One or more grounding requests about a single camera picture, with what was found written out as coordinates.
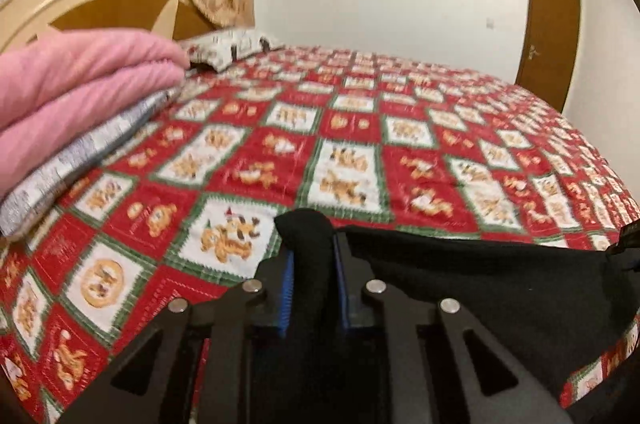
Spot red christmas patterned bedspread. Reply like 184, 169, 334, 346
1, 48, 639, 423

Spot silver door handle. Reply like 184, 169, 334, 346
528, 44, 539, 60

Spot brown wooden door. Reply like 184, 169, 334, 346
515, 0, 582, 112

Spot grey white patterned pillow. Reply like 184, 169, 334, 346
178, 28, 284, 72

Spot black pants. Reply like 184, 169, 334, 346
271, 209, 639, 406

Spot pink folded blanket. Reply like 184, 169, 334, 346
1, 28, 190, 195

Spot grey patterned folded sheet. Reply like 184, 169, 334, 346
1, 87, 181, 240

